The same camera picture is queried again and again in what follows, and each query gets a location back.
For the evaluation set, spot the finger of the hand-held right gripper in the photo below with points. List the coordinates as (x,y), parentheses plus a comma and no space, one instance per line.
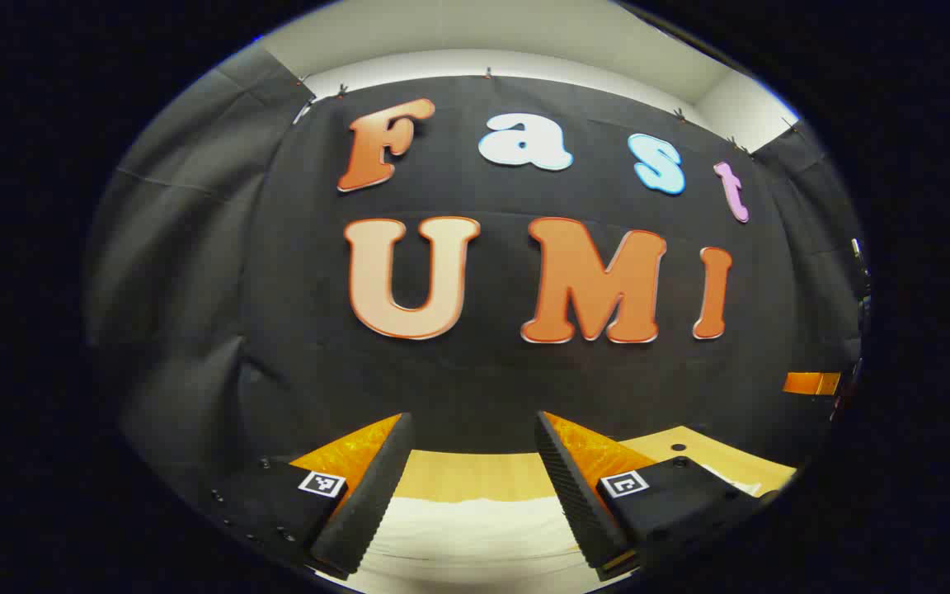
(811,384)

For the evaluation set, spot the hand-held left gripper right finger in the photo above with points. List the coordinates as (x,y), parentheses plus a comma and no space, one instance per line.
(578,495)

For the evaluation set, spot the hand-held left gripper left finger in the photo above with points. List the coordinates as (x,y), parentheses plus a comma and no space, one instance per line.
(368,495)

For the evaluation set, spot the white jeans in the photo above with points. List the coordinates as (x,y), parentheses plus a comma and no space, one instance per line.
(475,536)

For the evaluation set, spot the black backdrop cloth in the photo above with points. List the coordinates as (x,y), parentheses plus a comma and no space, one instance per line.
(483,388)

